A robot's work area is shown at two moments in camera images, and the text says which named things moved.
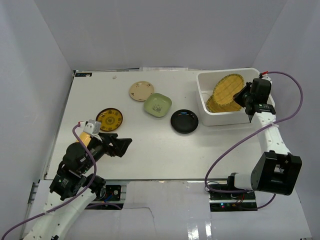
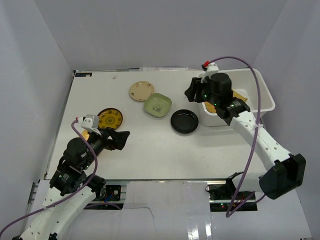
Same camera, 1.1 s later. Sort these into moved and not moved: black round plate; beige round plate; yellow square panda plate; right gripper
Moved: right gripper
Not moved: beige round plate; black round plate; yellow square panda plate
